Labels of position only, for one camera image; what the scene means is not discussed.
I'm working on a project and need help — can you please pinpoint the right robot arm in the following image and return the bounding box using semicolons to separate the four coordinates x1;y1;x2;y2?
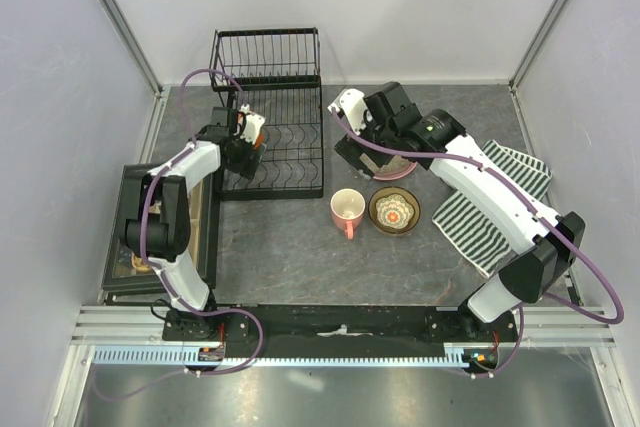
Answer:
328;82;586;341

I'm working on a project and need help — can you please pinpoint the black glass-lid organizer box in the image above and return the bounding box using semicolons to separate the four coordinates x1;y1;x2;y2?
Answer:
102;163;220;296

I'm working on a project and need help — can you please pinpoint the aluminium frame rail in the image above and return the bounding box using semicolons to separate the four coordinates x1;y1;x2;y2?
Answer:
72;304;613;347

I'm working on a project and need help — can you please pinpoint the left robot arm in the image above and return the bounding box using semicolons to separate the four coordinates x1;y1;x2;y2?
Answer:
115;104;266;340

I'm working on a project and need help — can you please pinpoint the green striped towel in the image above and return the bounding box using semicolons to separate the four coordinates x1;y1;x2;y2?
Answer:
432;140;552;278

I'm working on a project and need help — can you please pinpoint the black wire dish rack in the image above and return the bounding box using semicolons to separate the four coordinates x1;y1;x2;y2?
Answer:
209;27;324;201

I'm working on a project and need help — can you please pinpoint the blue cable duct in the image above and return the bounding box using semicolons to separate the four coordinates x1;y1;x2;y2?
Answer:
92;345;480;368

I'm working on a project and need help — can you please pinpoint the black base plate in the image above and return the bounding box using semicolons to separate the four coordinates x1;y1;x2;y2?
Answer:
162;304;518;356

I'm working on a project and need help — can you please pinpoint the pink mug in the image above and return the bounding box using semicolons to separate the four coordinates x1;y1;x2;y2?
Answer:
330;188;367;240

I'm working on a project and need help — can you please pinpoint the beige patterned cup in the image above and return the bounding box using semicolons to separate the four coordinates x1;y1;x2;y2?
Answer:
368;186;421;236

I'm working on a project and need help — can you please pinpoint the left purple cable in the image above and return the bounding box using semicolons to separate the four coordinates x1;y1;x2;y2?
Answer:
88;68;264;401

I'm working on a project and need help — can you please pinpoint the orange mug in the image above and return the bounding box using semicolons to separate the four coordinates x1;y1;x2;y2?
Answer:
253;132;264;150

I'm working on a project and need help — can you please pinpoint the white patterned bowl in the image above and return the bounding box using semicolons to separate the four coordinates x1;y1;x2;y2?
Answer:
375;193;415;230

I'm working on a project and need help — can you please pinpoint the pink plate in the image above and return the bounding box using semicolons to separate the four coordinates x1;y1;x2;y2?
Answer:
373;159;416;181

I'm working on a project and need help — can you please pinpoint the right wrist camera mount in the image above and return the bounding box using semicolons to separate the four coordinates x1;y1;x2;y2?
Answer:
328;88;372;135

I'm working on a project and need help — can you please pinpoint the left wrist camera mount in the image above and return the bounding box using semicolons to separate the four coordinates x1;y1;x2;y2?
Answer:
236;104;266;144

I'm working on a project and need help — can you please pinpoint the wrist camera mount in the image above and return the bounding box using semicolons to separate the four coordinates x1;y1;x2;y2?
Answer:
236;104;266;144
328;88;372;135

